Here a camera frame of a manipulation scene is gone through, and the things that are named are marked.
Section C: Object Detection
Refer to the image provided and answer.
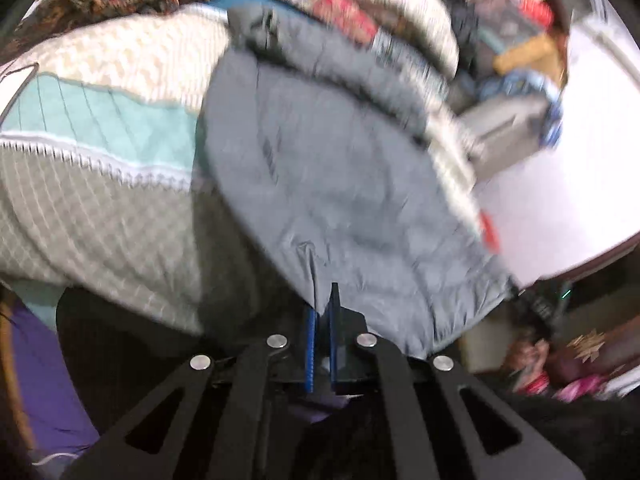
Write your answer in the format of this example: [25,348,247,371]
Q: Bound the brown cardboard box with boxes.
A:
[492,34,566,88]

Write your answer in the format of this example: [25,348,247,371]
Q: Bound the cream teal quilted bedspread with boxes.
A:
[1,4,279,334]

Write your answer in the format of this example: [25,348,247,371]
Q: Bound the white knitted blanket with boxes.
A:
[282,0,487,237]

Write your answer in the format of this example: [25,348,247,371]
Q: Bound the grey puffer jacket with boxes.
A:
[202,4,511,359]

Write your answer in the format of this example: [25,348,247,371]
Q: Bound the blue white patterned cloth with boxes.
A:
[475,68,563,148]

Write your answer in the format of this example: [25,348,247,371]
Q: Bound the purple cloth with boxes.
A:
[6,301,98,466]

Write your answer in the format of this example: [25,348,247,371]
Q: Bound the grey plastic bin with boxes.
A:
[459,94,548,181]

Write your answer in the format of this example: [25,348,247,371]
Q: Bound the red small object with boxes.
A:
[480,211,500,254]

